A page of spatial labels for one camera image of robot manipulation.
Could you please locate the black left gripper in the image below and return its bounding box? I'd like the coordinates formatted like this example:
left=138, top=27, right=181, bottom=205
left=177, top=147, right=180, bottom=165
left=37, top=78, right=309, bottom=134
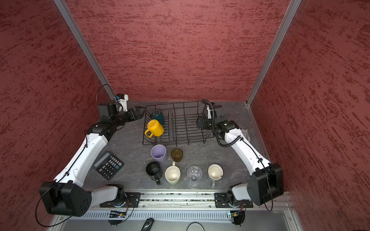
left=112, top=106, right=146, bottom=127

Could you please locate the teal green cup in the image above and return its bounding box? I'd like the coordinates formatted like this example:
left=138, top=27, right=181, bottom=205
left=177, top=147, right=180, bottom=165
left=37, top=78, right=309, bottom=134
left=151, top=110, right=165, bottom=125

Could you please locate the yellow mug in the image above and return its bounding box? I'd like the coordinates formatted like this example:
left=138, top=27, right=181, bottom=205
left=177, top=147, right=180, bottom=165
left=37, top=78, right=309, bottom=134
left=144, top=119, right=164, bottom=138

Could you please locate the olive glass cup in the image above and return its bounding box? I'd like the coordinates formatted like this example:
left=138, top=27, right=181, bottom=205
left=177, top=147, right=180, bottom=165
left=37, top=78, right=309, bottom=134
left=171, top=148, right=184, bottom=162

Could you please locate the clear glass cup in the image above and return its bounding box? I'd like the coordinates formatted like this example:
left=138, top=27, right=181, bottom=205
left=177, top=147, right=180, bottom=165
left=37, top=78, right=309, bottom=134
left=187, top=166, right=202, bottom=182

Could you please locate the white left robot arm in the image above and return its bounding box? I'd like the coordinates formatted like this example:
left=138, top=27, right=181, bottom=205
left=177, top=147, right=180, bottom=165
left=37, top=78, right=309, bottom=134
left=39, top=99, right=145, bottom=217

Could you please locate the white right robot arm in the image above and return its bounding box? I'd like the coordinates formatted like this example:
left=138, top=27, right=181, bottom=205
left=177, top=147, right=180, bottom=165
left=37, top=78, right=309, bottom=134
left=197, top=99, right=284, bottom=206

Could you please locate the white plastic tool with red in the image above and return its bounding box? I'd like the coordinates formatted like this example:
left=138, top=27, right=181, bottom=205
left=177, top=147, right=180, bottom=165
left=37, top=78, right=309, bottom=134
left=241, top=129, right=251, bottom=142

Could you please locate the lilac plastic cup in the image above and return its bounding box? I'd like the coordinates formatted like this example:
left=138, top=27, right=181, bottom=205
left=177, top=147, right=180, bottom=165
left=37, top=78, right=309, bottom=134
left=150, top=144, right=167, bottom=164

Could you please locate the black mug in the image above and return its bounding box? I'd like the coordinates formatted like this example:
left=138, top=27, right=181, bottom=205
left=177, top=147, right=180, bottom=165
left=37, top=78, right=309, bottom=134
left=145, top=161, right=163, bottom=185

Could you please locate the black calculator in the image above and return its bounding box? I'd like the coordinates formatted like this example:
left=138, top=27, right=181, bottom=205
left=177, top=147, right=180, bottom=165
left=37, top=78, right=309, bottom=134
left=92, top=151, right=124, bottom=181

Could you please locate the cream mug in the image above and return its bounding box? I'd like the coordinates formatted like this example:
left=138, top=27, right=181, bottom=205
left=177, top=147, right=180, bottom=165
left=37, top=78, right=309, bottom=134
left=165, top=161, right=181, bottom=185

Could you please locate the grey round object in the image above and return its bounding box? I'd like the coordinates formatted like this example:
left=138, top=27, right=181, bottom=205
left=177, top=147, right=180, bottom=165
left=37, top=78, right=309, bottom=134
left=187, top=222, right=205, bottom=231

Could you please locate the black remote handset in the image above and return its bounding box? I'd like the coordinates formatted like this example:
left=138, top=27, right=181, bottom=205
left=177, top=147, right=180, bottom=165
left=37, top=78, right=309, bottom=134
left=141, top=218, right=154, bottom=231

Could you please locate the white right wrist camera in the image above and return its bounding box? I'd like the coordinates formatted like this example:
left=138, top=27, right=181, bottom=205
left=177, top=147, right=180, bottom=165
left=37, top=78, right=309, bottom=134
left=206, top=105, right=212, bottom=120

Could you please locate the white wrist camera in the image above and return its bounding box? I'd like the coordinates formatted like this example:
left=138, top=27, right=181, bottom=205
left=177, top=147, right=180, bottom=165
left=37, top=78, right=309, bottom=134
left=115, top=93, right=129, bottom=112
left=206, top=105, right=212, bottom=120

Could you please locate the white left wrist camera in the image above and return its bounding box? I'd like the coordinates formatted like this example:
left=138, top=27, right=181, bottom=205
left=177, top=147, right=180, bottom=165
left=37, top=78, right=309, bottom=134
left=115, top=93, right=129, bottom=112

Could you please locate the black wire dish rack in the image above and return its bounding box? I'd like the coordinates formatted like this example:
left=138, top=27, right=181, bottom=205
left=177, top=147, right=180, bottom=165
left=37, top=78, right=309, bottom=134
left=142, top=101, right=214, bottom=146

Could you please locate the white mug grey handle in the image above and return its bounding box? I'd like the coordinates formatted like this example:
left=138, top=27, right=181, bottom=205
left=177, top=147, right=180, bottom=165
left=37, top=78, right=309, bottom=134
left=208, top=164, right=224, bottom=188

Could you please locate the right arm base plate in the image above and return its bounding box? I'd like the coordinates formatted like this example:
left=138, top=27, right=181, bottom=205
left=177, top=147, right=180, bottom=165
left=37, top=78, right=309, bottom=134
left=214, top=193, right=253, bottom=209

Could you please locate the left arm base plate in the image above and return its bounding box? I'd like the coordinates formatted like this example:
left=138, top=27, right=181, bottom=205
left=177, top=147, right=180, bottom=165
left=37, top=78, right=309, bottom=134
left=99, top=192, right=141, bottom=208

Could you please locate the aluminium corner post left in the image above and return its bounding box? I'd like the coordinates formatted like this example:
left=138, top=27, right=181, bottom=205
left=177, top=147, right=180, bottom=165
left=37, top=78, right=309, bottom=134
left=54, top=0, right=116, bottom=99

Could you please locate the aluminium corner post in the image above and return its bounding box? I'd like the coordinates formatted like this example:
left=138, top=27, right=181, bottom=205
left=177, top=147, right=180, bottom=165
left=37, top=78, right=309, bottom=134
left=246, top=0, right=302, bottom=107
left=54, top=0, right=116, bottom=99

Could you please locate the aluminium corner post right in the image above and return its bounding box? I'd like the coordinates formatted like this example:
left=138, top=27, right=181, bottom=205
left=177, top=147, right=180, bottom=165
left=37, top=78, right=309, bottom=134
left=246, top=0, right=302, bottom=107

